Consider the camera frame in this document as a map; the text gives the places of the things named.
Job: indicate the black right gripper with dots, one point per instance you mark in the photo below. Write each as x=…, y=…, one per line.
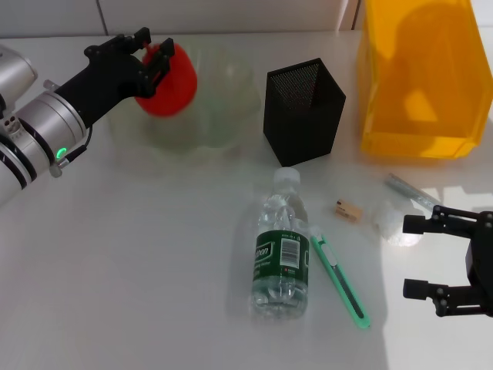
x=481, y=266

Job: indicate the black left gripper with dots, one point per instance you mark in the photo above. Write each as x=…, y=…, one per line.
x=111, y=77

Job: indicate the red-orange orange fruit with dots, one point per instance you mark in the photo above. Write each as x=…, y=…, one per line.
x=177, y=85

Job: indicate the clear plastic ball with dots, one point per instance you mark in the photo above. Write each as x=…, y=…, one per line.
x=389, y=217

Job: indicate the grey metal ruler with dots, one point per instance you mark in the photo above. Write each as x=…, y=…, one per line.
x=408, y=189

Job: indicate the green utility knife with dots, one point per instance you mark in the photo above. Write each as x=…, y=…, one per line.
x=339, y=277

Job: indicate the small tan eraser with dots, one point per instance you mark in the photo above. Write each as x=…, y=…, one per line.
x=347, y=210

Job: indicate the clear water bottle green label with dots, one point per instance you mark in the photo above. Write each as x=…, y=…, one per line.
x=281, y=216

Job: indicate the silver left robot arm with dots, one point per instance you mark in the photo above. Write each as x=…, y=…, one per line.
x=34, y=127

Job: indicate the clear green glass fruit plate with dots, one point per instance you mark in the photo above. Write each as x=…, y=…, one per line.
x=227, y=115

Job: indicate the black mesh pen holder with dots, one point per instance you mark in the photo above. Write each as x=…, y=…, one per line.
x=304, y=131

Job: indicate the silver plug connector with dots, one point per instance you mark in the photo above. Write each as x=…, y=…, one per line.
x=49, y=83

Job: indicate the yellow plastic bin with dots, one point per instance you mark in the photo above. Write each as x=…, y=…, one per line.
x=423, y=96

